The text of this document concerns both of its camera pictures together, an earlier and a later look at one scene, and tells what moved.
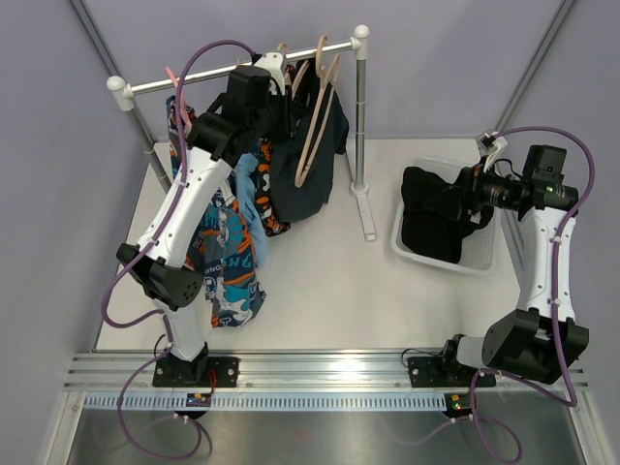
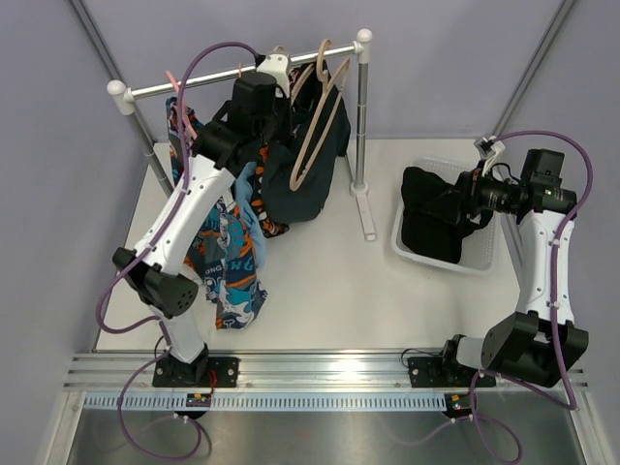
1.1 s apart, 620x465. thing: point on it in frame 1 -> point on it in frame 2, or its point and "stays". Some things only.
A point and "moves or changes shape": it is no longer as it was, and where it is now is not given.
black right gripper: x=468 y=188 stays
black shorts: x=436 y=218 stays
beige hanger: x=284 y=47 moves or changes shape
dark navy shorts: x=305 y=152 stays
